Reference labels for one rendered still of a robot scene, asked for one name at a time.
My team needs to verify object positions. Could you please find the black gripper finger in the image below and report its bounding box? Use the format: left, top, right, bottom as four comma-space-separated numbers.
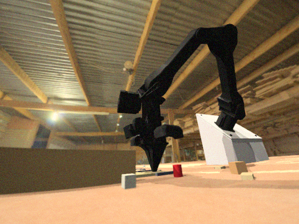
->
145, 142, 169, 172
138, 144, 153, 172

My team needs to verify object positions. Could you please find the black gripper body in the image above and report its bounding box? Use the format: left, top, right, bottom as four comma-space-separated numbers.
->
131, 111, 184, 146

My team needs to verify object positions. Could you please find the pale yellow strip with green lines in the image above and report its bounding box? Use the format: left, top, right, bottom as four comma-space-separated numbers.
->
136, 170, 166, 178

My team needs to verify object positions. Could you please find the brown wall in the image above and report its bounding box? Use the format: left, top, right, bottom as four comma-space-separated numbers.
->
0, 137, 136, 195

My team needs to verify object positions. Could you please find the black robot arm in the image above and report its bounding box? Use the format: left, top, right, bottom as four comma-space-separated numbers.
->
117, 24, 246, 139

